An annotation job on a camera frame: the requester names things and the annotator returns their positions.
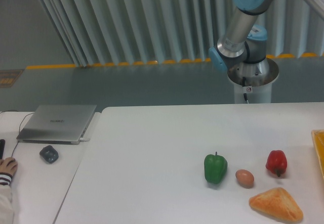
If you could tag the silver laptop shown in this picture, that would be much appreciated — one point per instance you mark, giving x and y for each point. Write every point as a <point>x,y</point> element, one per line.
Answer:
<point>58,124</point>

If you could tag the white USB plug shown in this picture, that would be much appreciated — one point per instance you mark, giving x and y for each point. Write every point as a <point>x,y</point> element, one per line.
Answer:
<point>84,140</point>

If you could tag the red bell pepper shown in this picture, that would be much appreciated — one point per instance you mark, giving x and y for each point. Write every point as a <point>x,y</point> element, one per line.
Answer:
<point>277,162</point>

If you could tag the green bell pepper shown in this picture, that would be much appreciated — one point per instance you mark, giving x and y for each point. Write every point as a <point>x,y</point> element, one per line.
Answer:
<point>215,168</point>

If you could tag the white striped sleeve forearm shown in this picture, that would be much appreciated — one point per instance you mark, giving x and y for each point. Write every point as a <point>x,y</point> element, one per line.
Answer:
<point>7,212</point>

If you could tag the black phone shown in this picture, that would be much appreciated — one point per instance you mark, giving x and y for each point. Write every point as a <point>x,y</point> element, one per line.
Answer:
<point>2,147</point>

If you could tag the yellow tray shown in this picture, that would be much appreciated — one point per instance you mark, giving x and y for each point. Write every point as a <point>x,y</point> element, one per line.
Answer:
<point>318,141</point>

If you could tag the triangular bread loaf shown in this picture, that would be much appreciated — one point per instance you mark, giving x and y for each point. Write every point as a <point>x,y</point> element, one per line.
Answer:
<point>278,203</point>

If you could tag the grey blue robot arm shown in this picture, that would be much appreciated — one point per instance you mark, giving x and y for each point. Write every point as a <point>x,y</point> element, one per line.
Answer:
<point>230,48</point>

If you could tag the brown egg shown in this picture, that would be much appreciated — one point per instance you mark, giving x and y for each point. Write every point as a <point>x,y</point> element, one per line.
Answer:
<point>244,177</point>

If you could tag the white folding partition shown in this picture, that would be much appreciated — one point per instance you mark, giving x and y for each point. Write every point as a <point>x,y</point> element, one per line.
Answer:
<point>131,31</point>

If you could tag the person's hand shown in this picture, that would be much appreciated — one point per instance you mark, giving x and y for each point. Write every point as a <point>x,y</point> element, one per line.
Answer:
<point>8,166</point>

